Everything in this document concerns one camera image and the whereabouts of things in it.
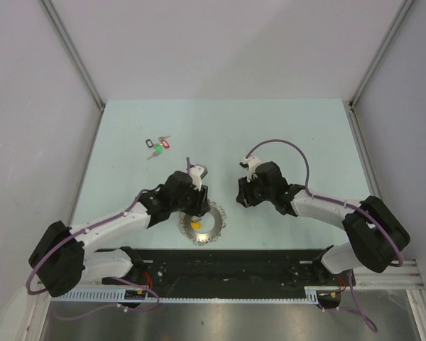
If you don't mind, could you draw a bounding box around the key with red tag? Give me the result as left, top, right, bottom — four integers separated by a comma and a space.
158, 136, 170, 149

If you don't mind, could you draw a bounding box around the aluminium frame post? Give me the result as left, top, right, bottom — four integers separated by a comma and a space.
38, 0, 106, 112
348, 0, 417, 109

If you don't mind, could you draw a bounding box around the right aluminium frame post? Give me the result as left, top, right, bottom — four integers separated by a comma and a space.
348, 0, 417, 109

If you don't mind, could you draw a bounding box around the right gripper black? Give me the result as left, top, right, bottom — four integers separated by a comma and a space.
236, 172, 275, 208

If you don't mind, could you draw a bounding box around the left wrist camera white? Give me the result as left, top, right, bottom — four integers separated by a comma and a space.
188, 164, 208, 191

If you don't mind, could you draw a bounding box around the key with light-green tag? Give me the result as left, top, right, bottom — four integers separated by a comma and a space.
147, 144, 163, 160

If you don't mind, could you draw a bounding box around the front aluminium crossbar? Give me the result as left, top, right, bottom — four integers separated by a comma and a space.
37, 259, 425, 291

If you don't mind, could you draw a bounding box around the left aluminium frame post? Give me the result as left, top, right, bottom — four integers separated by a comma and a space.
38, 0, 106, 112

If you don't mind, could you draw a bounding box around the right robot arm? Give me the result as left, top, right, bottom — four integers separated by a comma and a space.
236, 157, 410, 285

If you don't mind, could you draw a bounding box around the right aluminium side rail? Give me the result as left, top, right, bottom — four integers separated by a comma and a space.
343, 101, 383, 199

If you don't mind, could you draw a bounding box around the white slotted cable duct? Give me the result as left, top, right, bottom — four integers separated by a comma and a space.
52, 286, 339, 305

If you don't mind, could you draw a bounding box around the key with yellow tag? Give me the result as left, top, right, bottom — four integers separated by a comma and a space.
191, 222, 202, 229

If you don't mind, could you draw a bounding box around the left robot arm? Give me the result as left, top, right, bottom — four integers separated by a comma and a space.
26, 165, 210, 297

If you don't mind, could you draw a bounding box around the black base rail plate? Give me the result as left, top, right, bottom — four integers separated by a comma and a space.
92, 248, 359, 298

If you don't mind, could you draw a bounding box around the metal disc with keyrings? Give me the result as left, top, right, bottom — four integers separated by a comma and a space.
179, 202, 226, 246

